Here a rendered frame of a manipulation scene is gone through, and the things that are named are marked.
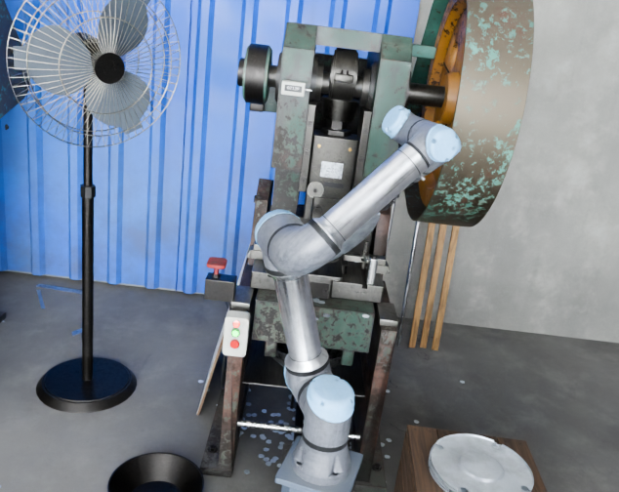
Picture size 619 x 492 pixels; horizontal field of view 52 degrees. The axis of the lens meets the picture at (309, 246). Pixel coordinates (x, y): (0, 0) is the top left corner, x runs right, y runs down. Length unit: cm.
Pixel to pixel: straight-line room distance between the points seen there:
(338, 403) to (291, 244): 42
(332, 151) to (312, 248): 76
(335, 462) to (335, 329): 58
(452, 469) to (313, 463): 47
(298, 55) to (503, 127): 64
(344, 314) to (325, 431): 59
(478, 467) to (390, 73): 118
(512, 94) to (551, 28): 168
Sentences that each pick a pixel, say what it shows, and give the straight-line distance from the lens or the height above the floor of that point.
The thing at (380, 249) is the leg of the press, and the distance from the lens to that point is 249.
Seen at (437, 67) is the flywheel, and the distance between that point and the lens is 244.
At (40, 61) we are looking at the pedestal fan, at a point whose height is 129.
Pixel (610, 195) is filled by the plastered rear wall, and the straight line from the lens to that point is 370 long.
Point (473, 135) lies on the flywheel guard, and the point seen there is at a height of 128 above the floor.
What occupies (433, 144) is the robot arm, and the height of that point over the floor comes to 130.
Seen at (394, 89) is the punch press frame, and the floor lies 135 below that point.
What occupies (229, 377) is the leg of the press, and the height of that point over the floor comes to 38.
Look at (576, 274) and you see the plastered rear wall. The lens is 378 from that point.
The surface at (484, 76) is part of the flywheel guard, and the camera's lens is 177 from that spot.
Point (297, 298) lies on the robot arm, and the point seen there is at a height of 88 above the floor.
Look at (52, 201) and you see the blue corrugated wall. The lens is 365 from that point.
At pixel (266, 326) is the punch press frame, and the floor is 55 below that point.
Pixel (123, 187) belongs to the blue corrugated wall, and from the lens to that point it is 350.
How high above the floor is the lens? 151
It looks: 19 degrees down
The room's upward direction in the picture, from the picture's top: 7 degrees clockwise
